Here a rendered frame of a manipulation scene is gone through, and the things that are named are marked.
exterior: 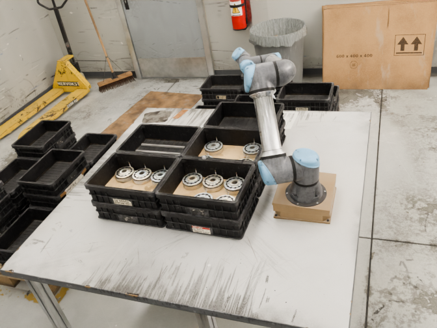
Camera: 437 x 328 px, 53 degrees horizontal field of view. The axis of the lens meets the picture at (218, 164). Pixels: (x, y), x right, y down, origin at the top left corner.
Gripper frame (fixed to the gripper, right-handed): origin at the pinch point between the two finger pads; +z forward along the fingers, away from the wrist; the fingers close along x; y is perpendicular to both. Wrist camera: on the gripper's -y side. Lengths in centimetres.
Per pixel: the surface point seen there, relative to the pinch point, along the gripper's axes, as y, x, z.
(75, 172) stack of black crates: -122, -68, -57
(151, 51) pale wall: -283, 149, -8
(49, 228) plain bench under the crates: -58, -117, -69
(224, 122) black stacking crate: -29.3, -21.8, -10.4
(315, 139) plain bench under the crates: 5.8, -17.2, 32.0
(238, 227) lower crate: 23, -93, -12
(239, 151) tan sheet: -3.4, -46.4, -8.7
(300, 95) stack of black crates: -59, 55, 62
